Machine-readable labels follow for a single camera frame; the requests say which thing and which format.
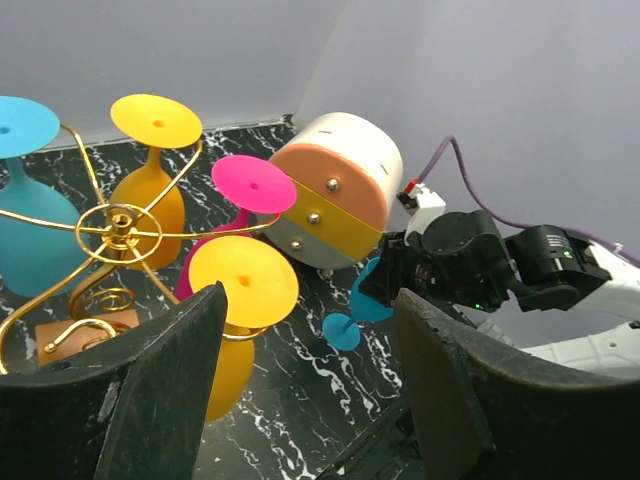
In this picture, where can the white round drawer cabinet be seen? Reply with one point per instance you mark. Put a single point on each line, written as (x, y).
(346, 171)

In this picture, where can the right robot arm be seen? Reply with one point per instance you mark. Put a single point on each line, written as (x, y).
(462, 258)

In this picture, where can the blue wine glass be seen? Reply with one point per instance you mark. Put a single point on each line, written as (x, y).
(342, 331)

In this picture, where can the yellow wine glass front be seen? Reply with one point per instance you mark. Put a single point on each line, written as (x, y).
(262, 290)

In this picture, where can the yellow wine glass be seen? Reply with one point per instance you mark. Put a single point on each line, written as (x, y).
(158, 123)
(262, 290)

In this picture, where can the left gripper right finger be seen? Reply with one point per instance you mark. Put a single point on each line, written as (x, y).
(485, 410)

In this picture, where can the pink wine glass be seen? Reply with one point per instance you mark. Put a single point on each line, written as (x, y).
(254, 186)

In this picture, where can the yellow wine glass back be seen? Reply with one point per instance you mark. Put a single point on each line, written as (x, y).
(158, 123)

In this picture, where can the gold wire wine glass rack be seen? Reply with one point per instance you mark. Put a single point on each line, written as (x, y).
(114, 235)

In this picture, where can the teal wine glass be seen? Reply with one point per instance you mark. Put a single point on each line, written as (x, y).
(33, 258)

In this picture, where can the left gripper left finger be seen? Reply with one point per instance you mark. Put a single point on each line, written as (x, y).
(132, 407)

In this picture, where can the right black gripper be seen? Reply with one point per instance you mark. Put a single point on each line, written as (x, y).
(398, 256)

